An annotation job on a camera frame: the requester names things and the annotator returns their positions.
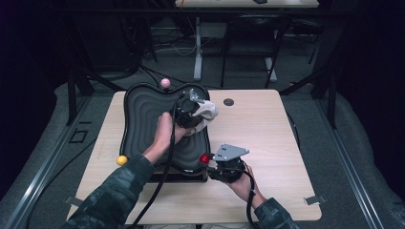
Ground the metal table bracket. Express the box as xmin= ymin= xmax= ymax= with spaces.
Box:
xmin=303 ymin=194 xmax=328 ymax=206
xmin=64 ymin=196 xmax=80 ymax=208

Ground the hand-held gripper cable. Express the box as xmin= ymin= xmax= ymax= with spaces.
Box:
xmin=243 ymin=160 xmax=260 ymax=229
xmin=128 ymin=94 xmax=185 ymax=229

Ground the left hand-held gripper cable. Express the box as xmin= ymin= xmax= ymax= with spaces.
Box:
xmin=128 ymin=94 xmax=185 ymax=229

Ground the beige cloth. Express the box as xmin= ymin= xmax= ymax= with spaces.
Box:
xmin=184 ymin=99 xmax=220 ymax=137

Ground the black tray base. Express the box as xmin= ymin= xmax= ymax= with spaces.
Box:
xmin=149 ymin=171 xmax=208 ymax=184

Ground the black wavy tray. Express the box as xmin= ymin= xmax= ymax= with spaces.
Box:
xmin=119 ymin=82 xmax=212 ymax=176

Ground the person's right hand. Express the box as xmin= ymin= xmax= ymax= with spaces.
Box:
xmin=226 ymin=165 xmax=266 ymax=209

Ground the black metal stand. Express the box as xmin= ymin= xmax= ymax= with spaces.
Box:
xmin=65 ymin=68 xmax=128 ymax=127
xmin=280 ymin=63 xmax=338 ymax=130

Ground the black chair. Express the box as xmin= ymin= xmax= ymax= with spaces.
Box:
xmin=220 ymin=13 xmax=292 ymax=90

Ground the metal floor rail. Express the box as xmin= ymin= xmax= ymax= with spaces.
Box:
xmin=313 ymin=94 xmax=386 ymax=229
xmin=3 ymin=94 xmax=94 ymax=229

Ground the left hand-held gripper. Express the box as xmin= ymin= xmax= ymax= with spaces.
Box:
xmin=173 ymin=89 xmax=204 ymax=128

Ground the right hand-held gripper cable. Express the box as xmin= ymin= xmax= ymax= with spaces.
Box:
xmin=243 ymin=160 xmax=260 ymax=229

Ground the white table leg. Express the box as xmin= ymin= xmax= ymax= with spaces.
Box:
xmin=193 ymin=17 xmax=204 ymax=81

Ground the person's left hand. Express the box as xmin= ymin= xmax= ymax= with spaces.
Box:
xmin=147 ymin=112 xmax=192 ymax=156

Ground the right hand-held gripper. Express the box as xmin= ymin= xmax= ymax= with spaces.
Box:
xmin=206 ymin=143 xmax=252 ymax=184

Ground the square floor socket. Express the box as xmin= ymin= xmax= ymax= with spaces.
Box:
xmin=68 ymin=128 xmax=90 ymax=144

